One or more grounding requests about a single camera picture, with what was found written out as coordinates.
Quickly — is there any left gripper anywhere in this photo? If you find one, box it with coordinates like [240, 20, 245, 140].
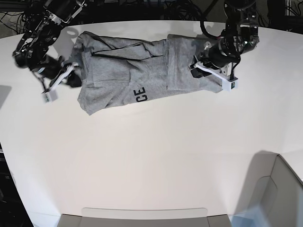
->
[191, 46, 231, 79]

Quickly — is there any grey T-shirt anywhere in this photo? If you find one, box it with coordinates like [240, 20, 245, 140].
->
[69, 31, 222, 115]

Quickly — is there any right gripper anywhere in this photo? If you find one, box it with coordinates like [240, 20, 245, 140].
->
[32, 55, 82, 88]

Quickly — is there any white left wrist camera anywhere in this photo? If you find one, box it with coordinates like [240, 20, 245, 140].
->
[189, 61, 238, 91]

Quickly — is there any beige bin right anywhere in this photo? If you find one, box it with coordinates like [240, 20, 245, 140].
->
[230, 154, 303, 227]

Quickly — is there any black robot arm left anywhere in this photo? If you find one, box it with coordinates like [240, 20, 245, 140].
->
[197, 0, 259, 80]

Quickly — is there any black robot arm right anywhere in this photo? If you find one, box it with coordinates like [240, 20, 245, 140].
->
[12, 0, 85, 91]

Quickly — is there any beige tray bottom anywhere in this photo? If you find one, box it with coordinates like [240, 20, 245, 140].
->
[57, 208, 231, 227]

